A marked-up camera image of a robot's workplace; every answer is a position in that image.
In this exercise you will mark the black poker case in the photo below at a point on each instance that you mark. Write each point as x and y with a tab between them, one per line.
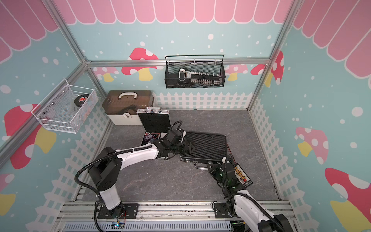
207	148

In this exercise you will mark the white box lock latch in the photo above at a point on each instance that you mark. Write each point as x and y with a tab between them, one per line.
127	115

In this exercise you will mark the poker chips stack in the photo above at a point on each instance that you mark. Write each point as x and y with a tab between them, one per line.
150	137

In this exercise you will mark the black wire wall basket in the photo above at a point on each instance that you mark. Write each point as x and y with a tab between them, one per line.
198	63

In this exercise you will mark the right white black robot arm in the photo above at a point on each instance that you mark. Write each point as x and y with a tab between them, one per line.
239	203

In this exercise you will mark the socket wrench set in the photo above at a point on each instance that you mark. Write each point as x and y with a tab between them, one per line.
198	79

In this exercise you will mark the black red tape roll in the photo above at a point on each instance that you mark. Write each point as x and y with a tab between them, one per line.
81	99

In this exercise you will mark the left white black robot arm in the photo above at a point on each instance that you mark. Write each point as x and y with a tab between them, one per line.
101	175

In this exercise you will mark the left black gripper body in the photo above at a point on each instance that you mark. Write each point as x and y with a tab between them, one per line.
180	148

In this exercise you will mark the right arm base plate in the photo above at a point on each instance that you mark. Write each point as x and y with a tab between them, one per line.
221	210

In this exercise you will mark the white storage box brown lid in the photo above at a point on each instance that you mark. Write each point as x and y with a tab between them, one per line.
115	108

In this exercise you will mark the black yellow battery charger board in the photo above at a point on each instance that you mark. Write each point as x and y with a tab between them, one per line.
242	177

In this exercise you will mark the white box carry handle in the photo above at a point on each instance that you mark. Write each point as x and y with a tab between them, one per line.
124	94

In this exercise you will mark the silver aluminium poker case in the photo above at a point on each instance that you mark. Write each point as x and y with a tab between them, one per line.
155	120

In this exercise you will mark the white wire wall basket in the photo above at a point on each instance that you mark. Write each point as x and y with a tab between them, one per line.
57	111

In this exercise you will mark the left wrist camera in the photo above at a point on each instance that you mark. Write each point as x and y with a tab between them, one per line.
176	136

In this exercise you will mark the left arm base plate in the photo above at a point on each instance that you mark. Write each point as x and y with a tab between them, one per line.
122	211

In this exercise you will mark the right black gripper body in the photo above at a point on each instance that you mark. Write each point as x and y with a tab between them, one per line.
217	173

